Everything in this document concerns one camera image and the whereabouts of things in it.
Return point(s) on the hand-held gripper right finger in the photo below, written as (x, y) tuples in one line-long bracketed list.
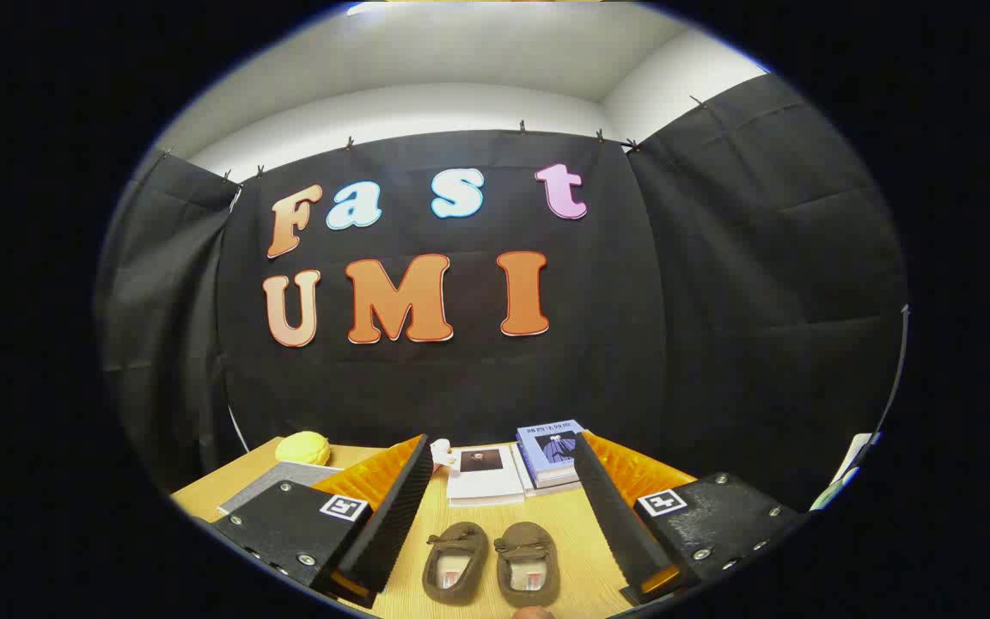
[(615, 524)]

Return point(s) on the dark-spined book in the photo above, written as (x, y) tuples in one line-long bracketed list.
[(557, 480)]

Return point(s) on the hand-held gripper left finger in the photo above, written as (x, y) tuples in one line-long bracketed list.
[(396, 524)]

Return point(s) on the yellow plush ball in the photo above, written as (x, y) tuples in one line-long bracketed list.
[(302, 448)]

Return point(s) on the black backdrop cloth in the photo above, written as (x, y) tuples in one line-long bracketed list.
[(632, 344)]

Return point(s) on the white book with dark photo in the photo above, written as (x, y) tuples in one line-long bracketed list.
[(486, 486)]

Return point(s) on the plain white book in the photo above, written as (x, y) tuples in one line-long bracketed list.
[(519, 468)]

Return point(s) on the grey fabric storage box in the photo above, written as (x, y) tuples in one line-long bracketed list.
[(276, 486)]

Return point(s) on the brown fuzzy shoe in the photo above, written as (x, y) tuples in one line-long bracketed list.
[(528, 550), (455, 550)]

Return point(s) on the blue book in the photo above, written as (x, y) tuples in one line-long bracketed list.
[(551, 447)]

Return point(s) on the green and pink plush toy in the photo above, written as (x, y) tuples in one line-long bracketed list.
[(441, 451)]

